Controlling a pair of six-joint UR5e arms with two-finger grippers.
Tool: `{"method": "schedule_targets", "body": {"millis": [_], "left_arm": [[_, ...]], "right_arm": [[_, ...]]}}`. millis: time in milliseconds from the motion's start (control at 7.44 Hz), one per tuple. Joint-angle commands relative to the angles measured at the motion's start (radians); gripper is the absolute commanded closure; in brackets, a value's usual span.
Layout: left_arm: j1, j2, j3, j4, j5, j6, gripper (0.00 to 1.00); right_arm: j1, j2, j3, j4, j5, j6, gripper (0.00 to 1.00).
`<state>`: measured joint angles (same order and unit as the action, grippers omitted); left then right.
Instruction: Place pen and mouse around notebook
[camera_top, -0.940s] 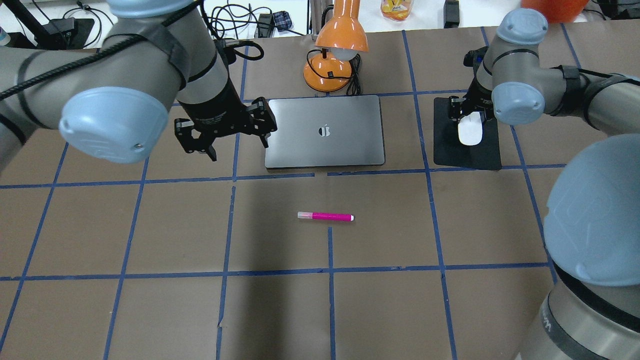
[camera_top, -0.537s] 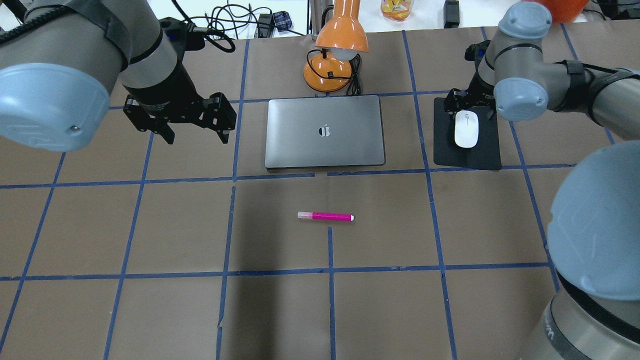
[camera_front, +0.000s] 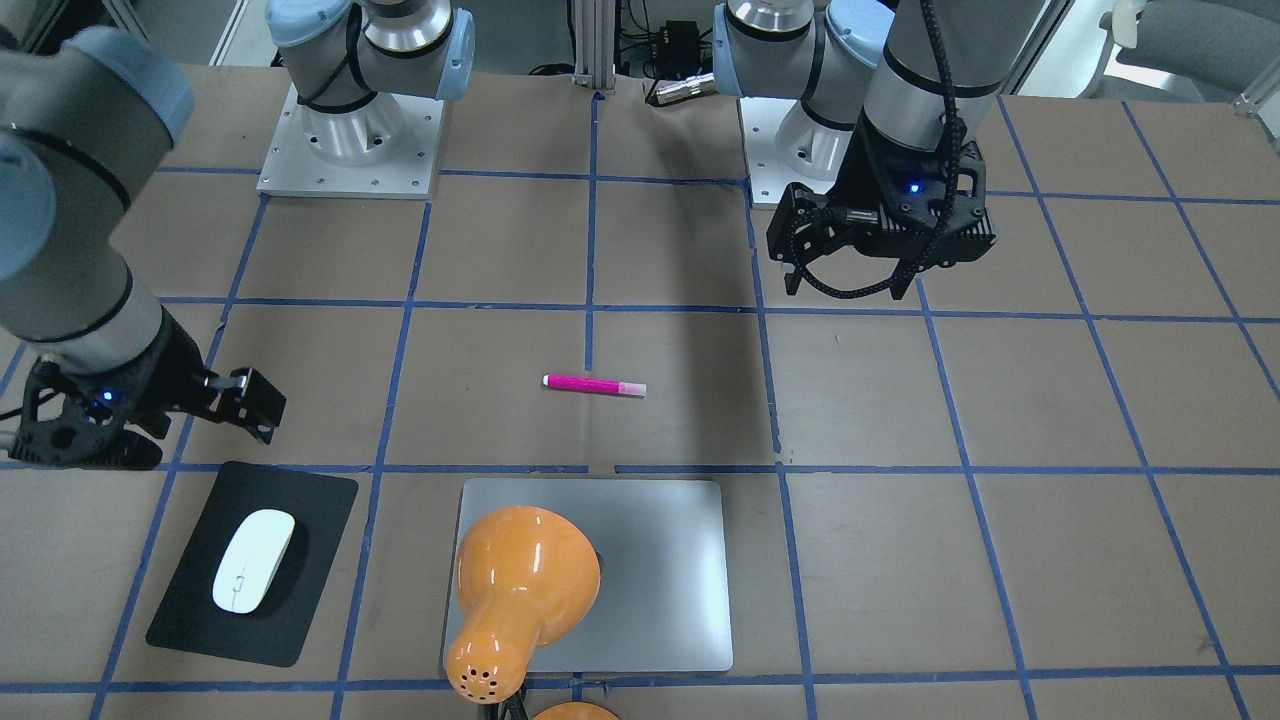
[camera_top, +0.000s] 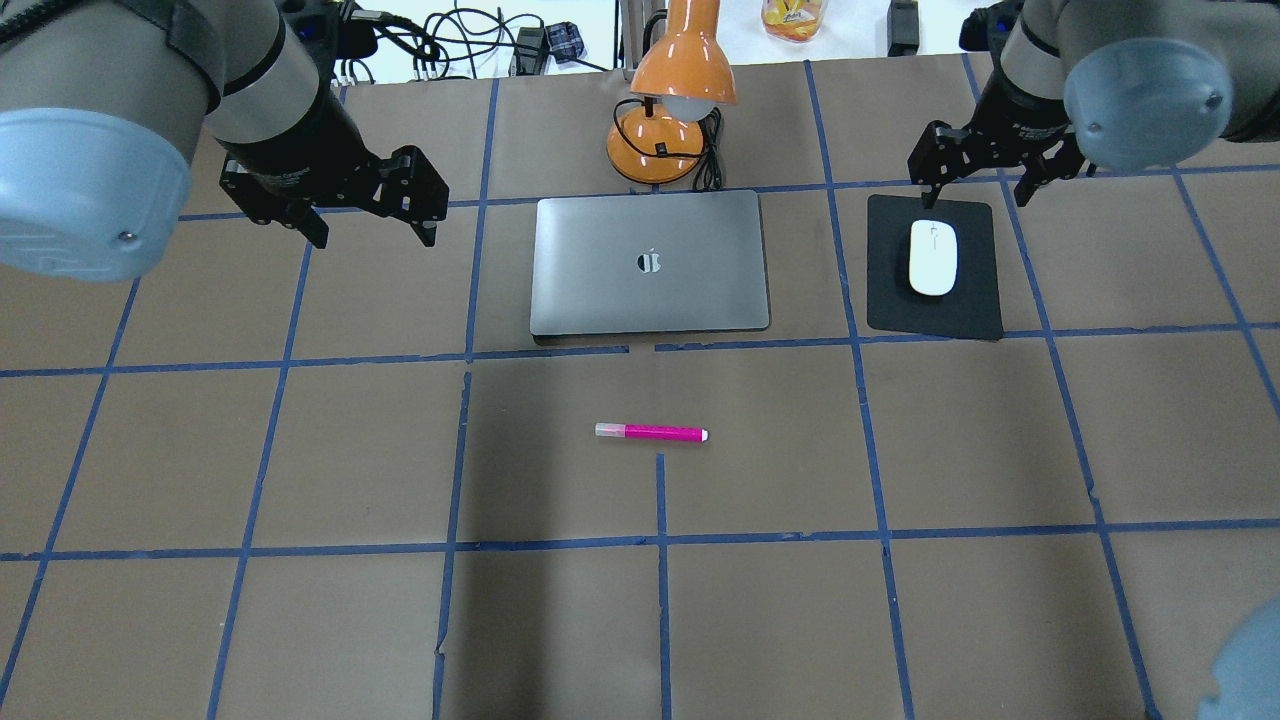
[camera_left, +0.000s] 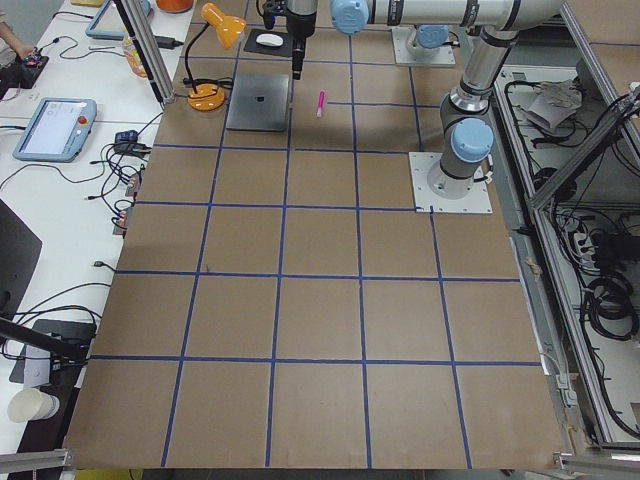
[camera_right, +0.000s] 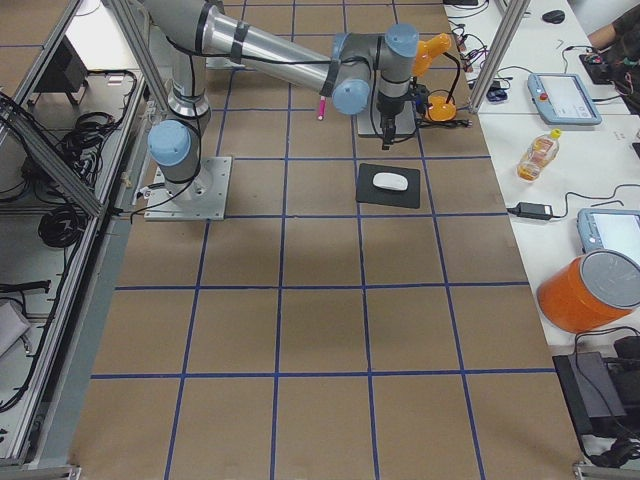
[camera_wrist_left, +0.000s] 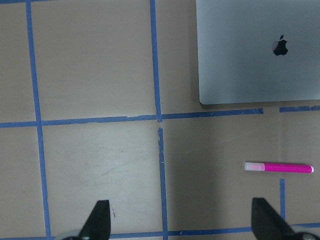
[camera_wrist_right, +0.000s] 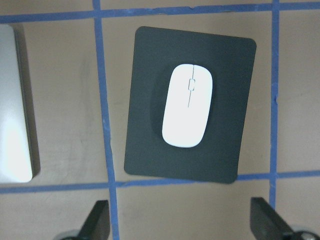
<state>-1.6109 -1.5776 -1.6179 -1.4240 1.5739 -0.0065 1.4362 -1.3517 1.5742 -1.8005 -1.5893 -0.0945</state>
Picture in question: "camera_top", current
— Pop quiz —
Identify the white computer mouse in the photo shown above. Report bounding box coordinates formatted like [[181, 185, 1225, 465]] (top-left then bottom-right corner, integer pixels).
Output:
[[908, 219, 959, 299]]

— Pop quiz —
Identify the black mousepad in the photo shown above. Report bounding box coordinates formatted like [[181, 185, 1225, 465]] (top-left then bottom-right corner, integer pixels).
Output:
[[865, 193, 1005, 341]]

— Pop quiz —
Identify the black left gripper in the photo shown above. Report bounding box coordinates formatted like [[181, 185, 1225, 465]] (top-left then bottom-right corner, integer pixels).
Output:
[[218, 95, 451, 250]]

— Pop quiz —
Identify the black lamp cable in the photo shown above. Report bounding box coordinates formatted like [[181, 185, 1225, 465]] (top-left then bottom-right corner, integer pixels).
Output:
[[640, 108, 727, 193]]

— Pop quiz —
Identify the aluminium frame post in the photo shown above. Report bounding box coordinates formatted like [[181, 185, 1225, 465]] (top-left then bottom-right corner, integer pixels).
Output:
[[614, 0, 666, 70]]

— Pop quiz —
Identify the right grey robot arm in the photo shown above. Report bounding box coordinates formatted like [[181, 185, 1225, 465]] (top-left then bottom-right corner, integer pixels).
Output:
[[908, 1, 1279, 208]]

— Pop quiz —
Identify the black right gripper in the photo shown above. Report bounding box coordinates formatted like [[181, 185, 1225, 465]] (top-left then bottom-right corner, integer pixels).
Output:
[[908, 85, 1096, 210]]

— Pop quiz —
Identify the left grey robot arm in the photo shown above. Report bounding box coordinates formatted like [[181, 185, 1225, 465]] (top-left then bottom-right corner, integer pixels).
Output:
[[1, 1, 451, 283]]

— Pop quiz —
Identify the pink marker pen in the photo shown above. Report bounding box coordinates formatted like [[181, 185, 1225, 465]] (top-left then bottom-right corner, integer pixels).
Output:
[[593, 421, 709, 443]]

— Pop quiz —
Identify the silver closed laptop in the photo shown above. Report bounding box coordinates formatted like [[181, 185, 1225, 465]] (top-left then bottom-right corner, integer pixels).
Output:
[[529, 190, 771, 337]]

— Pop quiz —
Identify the black power adapter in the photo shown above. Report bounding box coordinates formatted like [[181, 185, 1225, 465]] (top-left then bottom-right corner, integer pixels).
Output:
[[886, 0, 922, 56]]

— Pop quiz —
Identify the orange desk lamp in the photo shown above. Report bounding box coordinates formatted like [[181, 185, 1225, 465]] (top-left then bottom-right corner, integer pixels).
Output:
[[605, 1, 739, 184]]

